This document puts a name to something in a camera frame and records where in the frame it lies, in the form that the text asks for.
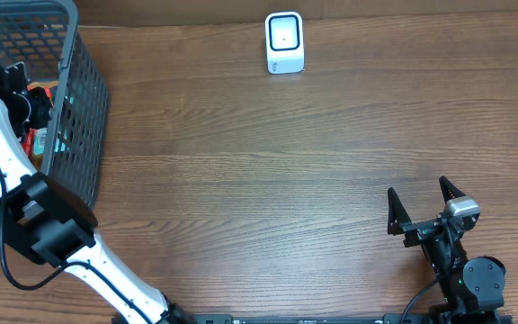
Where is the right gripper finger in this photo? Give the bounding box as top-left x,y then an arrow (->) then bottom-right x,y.
388,187 -> 412,235
439,175 -> 465,203

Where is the teal wet wipes pack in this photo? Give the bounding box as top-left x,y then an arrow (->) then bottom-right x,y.
55,96 -> 74,152

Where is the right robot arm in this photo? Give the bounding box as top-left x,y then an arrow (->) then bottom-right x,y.
388,176 -> 513,324

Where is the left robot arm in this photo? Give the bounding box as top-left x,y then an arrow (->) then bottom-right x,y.
0,62 -> 194,323

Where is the white barcode scanner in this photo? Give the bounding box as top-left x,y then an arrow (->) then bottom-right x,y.
264,11 -> 305,75

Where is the red snack packet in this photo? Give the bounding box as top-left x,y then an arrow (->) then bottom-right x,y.
22,86 -> 53,156

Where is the grey plastic mesh basket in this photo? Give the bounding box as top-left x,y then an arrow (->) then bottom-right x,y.
0,0 -> 110,205

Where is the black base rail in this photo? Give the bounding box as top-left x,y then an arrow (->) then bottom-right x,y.
192,313 -> 514,324

